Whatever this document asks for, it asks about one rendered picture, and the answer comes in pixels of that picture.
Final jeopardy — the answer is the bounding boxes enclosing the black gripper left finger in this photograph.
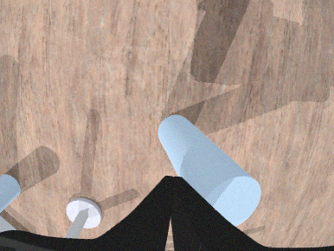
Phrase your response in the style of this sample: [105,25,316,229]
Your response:
[0,175,175,251]

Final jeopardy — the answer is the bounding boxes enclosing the light blue cylinder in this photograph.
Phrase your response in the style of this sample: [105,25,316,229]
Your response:
[157,115,261,227]
[0,174,21,213]

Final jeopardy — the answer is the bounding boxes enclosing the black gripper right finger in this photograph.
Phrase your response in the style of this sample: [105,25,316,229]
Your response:
[170,177,334,251]

